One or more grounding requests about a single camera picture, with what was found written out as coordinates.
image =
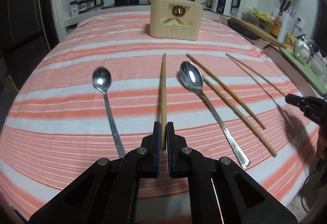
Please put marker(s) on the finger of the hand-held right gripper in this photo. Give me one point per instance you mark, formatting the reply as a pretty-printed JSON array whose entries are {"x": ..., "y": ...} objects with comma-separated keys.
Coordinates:
[{"x": 293, "y": 99}]

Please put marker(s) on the green drying mat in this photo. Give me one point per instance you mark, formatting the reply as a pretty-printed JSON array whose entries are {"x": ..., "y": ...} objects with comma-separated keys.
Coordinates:
[{"x": 306, "y": 73}]

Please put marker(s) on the pink white striped tablecloth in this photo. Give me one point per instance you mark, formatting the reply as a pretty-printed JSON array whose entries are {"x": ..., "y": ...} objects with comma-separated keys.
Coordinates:
[{"x": 76, "y": 116}]

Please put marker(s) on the large steel spoon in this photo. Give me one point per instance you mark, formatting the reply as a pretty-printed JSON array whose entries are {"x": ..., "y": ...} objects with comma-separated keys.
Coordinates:
[{"x": 190, "y": 77}]

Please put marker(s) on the row of spice jars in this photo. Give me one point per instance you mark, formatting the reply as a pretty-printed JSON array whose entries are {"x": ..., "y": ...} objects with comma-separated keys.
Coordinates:
[{"x": 79, "y": 6}]

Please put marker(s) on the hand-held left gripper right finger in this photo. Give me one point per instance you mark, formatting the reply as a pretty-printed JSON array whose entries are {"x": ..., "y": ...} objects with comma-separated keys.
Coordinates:
[{"x": 168, "y": 160}]

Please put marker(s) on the black flat appliance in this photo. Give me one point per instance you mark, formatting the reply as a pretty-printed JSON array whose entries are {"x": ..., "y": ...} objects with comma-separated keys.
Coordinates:
[{"x": 242, "y": 29}]

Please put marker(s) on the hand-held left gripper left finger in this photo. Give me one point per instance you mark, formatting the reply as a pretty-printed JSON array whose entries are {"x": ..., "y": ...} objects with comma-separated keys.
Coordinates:
[{"x": 159, "y": 142}]

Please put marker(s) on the yellow green snack bags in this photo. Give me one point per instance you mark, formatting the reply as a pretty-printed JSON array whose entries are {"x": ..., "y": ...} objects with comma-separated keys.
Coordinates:
[{"x": 256, "y": 18}]

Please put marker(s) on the yellow small box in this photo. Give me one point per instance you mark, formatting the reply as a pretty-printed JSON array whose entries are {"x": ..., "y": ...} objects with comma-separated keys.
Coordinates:
[{"x": 290, "y": 41}]

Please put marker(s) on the black spatula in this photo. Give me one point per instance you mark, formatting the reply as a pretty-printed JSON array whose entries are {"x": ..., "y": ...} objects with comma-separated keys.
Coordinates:
[{"x": 282, "y": 0}]

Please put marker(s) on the cream utensil holder box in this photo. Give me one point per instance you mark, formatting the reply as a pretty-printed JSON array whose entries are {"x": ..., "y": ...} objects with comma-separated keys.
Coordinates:
[{"x": 176, "y": 27}]

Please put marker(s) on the white wall socket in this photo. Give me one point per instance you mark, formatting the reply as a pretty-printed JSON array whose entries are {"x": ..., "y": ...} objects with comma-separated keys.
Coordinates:
[{"x": 300, "y": 21}]

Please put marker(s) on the brown sauce bottle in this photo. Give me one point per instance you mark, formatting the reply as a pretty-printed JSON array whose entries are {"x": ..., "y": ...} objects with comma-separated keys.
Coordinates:
[{"x": 276, "y": 24}]

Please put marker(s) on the white knife holder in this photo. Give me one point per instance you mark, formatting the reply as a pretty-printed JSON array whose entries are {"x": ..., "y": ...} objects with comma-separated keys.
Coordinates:
[{"x": 286, "y": 24}]

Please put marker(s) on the person's right hand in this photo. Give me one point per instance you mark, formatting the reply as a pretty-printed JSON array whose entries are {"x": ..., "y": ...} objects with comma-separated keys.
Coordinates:
[{"x": 322, "y": 143}]

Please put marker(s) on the white bowl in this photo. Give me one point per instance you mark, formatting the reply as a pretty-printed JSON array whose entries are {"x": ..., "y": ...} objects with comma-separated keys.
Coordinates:
[{"x": 318, "y": 68}]

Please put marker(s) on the wooden cutting board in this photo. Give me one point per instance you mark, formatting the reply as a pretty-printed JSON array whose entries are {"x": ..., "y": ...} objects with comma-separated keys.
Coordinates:
[{"x": 258, "y": 31}]

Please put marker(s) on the black gas stove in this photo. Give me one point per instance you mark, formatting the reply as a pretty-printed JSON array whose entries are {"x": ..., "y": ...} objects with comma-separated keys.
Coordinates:
[{"x": 125, "y": 0}]

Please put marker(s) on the small steel spoon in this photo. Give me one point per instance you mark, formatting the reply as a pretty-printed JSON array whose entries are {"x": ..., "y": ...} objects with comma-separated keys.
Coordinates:
[{"x": 101, "y": 79}]

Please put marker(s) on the dark grey refrigerator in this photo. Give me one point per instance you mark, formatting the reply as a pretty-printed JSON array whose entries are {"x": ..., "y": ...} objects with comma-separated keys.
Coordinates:
[{"x": 20, "y": 22}]

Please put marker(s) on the white teapot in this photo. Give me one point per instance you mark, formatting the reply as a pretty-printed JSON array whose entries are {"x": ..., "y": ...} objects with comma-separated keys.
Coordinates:
[{"x": 301, "y": 50}]

